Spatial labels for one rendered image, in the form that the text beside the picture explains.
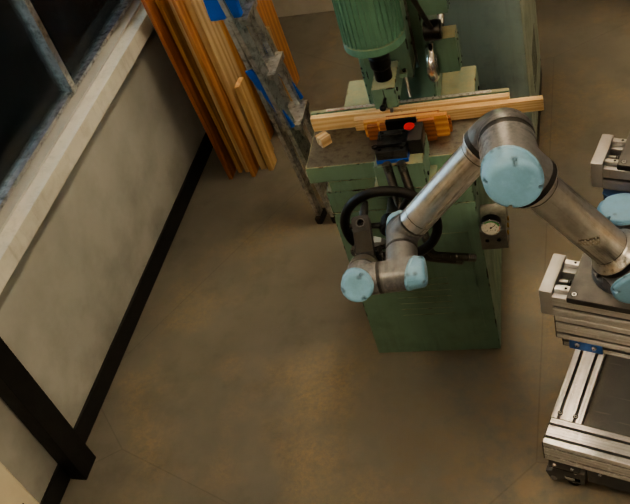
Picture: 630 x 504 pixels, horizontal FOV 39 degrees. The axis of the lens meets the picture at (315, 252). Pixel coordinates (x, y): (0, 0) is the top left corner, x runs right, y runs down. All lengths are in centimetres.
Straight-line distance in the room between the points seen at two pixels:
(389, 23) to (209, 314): 164
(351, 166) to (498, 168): 93
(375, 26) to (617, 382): 128
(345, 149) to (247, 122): 144
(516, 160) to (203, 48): 231
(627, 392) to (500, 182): 120
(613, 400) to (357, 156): 105
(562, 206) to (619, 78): 246
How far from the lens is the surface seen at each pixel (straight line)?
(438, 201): 198
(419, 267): 197
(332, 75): 466
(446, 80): 300
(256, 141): 410
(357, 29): 241
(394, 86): 255
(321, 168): 261
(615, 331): 234
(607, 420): 274
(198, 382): 340
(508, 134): 178
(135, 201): 376
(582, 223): 188
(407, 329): 311
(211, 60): 386
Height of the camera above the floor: 250
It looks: 43 degrees down
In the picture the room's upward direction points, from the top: 20 degrees counter-clockwise
